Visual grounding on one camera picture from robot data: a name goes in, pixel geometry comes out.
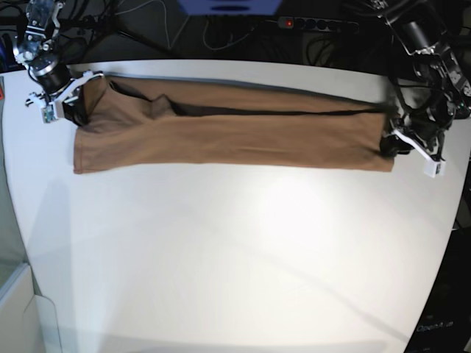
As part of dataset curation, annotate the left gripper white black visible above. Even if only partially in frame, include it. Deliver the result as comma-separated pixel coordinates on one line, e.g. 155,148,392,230
380,118,446,161

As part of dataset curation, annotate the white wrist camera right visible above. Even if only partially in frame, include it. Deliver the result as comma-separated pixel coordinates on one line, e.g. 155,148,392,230
40,104,59,124

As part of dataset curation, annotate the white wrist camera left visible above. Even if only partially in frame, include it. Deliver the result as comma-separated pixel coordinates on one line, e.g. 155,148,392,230
424,160,446,178

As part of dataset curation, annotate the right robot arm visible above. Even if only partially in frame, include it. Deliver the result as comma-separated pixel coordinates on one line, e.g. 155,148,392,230
13,1,104,126

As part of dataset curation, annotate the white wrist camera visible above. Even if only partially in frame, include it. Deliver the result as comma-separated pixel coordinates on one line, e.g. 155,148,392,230
424,160,446,178
40,104,59,124

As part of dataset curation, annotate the white power strip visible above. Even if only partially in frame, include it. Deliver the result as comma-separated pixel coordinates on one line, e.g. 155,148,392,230
275,16,360,34

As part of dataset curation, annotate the brown t-shirt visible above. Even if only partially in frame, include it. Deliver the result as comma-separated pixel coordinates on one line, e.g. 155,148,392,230
73,76,394,174

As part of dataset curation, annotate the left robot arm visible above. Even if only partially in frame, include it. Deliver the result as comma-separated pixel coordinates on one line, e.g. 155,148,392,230
342,1,470,163

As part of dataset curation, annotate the grey cable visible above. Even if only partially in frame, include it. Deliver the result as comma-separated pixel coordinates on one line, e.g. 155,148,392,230
121,0,192,51

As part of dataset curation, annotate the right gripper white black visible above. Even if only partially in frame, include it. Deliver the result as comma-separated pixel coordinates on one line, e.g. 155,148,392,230
25,70,104,127

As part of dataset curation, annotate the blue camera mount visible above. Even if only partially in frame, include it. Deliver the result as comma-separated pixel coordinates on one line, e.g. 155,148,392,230
178,0,282,15

